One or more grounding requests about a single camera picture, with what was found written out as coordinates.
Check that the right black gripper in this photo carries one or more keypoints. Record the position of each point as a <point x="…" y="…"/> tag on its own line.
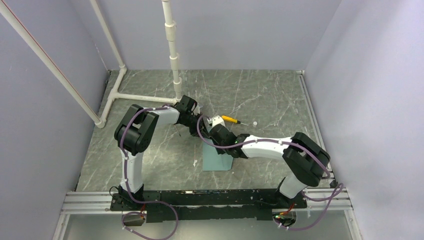
<point x="220" y="151"/>

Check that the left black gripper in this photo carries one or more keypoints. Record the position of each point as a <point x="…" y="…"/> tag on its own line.
<point x="195" y="132"/>

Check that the light blue envelope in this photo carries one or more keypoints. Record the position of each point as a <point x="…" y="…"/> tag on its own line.
<point x="212" y="161"/>

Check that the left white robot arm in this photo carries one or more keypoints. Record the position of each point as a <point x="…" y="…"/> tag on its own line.
<point x="134" y="134"/>

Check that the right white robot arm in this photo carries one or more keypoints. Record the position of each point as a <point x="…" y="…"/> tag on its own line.
<point x="307" y="161"/>

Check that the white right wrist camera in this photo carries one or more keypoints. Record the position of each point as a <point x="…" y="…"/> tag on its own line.
<point x="214" y="121"/>

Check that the yellow handled screwdriver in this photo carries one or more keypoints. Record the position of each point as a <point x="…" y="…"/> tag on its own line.
<point x="232" y="120"/>

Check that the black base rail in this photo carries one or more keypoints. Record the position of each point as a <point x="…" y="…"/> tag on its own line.
<point x="167" y="205"/>

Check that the aluminium extrusion frame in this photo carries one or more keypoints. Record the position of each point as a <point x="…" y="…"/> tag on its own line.
<point x="322" y="200"/>

